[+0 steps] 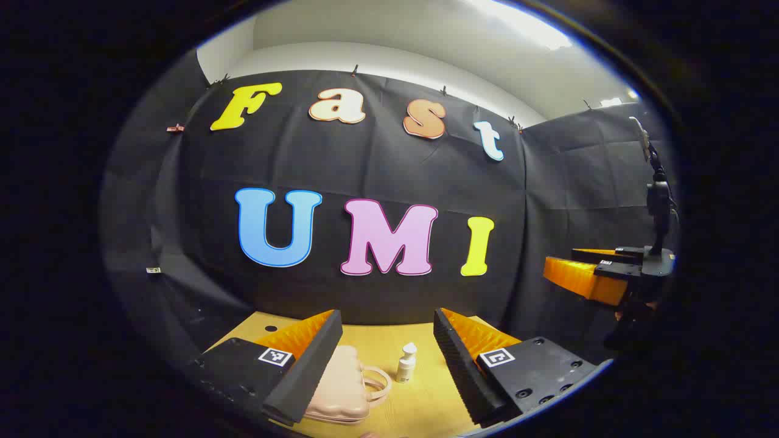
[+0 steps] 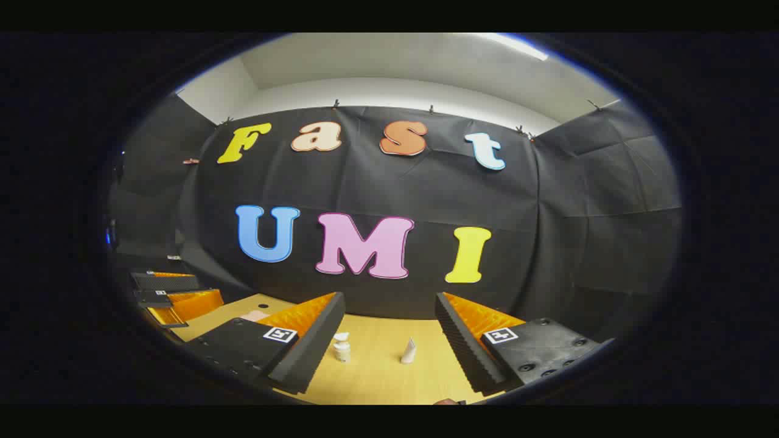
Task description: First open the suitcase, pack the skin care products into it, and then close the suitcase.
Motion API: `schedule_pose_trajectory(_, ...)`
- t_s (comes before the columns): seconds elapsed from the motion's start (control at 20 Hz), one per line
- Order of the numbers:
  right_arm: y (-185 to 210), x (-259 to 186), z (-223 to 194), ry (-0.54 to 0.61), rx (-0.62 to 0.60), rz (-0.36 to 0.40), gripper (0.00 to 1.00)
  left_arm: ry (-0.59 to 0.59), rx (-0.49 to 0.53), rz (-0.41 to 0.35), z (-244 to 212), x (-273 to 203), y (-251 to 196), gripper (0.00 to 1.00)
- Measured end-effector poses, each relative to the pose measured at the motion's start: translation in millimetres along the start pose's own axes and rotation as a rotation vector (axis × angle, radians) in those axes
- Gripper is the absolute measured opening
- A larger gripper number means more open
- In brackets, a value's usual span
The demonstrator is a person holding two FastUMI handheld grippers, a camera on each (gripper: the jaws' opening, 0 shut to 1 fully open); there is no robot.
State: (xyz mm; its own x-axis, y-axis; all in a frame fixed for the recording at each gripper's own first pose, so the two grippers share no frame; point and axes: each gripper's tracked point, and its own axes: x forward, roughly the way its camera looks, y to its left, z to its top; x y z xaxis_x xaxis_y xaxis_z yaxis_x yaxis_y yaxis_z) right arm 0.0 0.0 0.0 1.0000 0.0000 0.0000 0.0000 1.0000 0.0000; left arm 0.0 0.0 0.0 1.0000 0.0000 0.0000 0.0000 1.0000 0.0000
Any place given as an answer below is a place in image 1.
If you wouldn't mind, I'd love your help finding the white pump bottle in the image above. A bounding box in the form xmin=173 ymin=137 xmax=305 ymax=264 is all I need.
xmin=396 ymin=342 xmax=419 ymax=384

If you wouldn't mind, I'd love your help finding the black backdrop cloth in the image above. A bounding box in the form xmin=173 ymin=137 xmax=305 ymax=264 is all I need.
xmin=100 ymin=49 xmax=679 ymax=390

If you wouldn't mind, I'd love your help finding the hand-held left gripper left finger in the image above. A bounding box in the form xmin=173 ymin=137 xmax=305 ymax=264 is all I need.
xmin=183 ymin=309 xmax=344 ymax=426

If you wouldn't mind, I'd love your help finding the pink suitcase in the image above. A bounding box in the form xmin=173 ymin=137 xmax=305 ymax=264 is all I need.
xmin=303 ymin=345 xmax=393 ymax=425

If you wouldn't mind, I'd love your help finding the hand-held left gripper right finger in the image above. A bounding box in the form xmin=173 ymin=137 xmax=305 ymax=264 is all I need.
xmin=433 ymin=307 xmax=612 ymax=428

